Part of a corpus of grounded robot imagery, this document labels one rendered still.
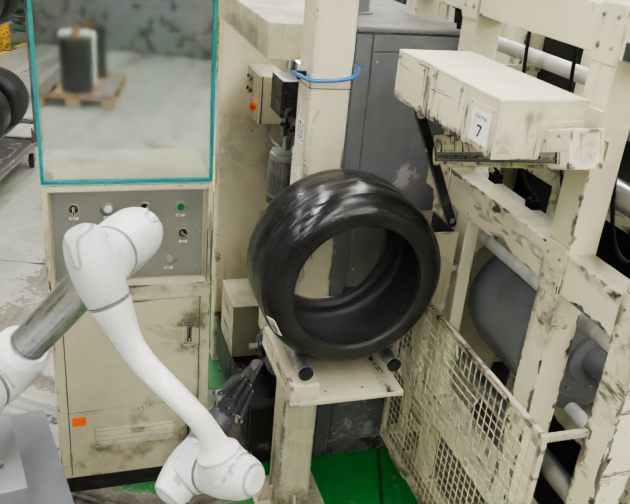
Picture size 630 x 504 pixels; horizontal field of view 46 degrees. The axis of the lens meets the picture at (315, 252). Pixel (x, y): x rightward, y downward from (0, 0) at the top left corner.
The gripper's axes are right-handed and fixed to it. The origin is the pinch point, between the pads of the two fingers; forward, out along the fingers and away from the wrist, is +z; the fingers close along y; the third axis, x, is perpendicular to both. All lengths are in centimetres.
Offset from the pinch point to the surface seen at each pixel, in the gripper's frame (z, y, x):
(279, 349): 23.5, 17.8, -15.0
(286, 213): 34.7, -26.9, 5.6
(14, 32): 567, 12, -842
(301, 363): 15.5, 14.0, 0.6
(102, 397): 2, 27, -91
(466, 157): 71, -16, 44
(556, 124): 57, -31, 77
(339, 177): 52, -26, 14
